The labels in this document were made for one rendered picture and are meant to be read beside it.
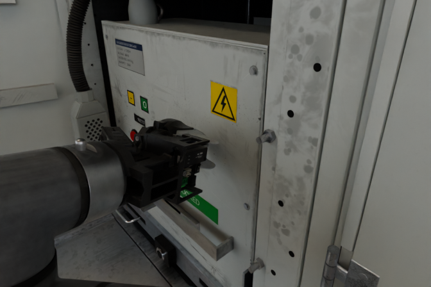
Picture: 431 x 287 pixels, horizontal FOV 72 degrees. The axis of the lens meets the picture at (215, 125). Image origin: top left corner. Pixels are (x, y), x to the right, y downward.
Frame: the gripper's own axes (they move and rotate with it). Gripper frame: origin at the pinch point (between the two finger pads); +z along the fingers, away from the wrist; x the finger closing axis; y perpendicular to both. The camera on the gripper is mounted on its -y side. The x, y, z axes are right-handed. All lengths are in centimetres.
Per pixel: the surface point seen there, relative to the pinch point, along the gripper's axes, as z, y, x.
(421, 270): -13.8, 29.9, 0.1
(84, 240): 7, -36, -38
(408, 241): -13.9, 28.7, 2.0
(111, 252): 7.7, -26.9, -37.6
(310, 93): -11.4, 18.7, 11.4
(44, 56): 2, -50, 9
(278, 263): -5.4, 17.6, -10.3
